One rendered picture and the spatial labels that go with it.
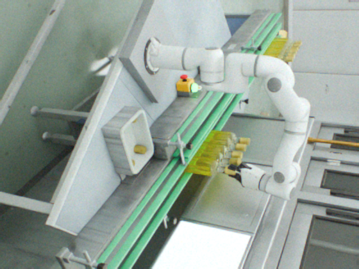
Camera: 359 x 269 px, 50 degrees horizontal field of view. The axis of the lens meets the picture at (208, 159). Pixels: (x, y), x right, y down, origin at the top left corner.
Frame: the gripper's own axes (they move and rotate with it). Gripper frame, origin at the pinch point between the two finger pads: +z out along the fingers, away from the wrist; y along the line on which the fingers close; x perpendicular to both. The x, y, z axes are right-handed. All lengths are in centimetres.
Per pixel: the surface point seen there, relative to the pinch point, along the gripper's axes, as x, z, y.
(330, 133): -69, -16, -16
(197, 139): -5.1, 23.4, 6.5
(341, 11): -568, 169, -111
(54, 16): 1, 99, 58
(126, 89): 16, 38, 39
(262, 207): 2.7, -15.9, -11.9
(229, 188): -0.8, 4.0, -12.6
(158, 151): 15.4, 28.4, 10.9
